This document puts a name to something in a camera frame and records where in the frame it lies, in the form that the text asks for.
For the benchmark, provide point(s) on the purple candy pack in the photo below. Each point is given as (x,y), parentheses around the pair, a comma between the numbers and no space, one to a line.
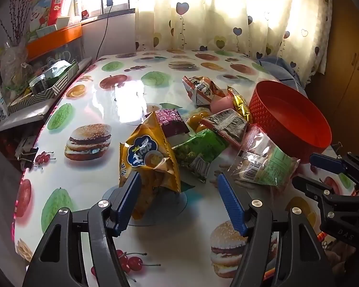
(173,126)

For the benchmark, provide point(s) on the black binder clip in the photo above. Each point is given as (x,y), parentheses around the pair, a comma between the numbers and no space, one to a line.
(26,152)

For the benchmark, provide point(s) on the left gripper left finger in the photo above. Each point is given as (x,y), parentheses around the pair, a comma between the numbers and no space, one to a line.
(59,260)

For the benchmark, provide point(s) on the wooden wardrobe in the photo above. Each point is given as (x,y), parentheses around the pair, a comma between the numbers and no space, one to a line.
(336,92)

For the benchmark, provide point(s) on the yellow chip snack bag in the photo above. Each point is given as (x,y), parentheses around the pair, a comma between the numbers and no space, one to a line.
(148,152)

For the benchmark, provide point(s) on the orange shelf box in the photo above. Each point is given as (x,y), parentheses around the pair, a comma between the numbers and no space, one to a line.
(53,41)

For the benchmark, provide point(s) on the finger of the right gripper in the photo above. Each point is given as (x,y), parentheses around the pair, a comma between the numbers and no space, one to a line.
(324,195)
(331,164)

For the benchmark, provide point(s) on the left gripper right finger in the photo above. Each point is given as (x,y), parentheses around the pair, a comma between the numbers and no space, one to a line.
(301,260)

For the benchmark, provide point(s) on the clear green label cracker pack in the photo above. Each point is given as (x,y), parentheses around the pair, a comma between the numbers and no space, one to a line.
(261,161)

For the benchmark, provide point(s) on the red round basket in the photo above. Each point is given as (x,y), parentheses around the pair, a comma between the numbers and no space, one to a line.
(290,119)

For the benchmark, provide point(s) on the heart print curtain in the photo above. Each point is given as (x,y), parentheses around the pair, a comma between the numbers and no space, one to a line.
(295,30)

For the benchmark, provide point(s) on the gold snack bar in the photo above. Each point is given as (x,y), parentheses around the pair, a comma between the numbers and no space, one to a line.
(240,104)

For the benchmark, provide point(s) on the black seaweed snack pack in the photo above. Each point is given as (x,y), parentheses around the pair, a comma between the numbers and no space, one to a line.
(228,124)

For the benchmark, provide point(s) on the red cardboard box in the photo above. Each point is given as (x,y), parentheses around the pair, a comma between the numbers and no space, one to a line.
(45,14)

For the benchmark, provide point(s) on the green pea snack bag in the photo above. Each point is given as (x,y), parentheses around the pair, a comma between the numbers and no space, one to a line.
(197,153)

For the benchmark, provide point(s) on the orange crispy rice snack bag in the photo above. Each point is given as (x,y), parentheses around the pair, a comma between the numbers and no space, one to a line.
(202,90)

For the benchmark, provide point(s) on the food print tablecloth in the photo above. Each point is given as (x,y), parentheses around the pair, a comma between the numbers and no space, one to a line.
(182,168)

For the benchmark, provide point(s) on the yellow fruit jelly pack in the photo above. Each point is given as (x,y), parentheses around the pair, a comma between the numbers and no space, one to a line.
(194,121)

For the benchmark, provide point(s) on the pink jelly cup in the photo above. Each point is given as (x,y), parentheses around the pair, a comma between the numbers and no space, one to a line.
(219,104)

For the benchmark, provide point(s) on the dried branch bouquet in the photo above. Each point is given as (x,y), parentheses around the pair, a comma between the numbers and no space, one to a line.
(18,11)

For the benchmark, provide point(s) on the blue plaid blanket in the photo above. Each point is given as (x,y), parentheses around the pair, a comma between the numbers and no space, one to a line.
(281,70)

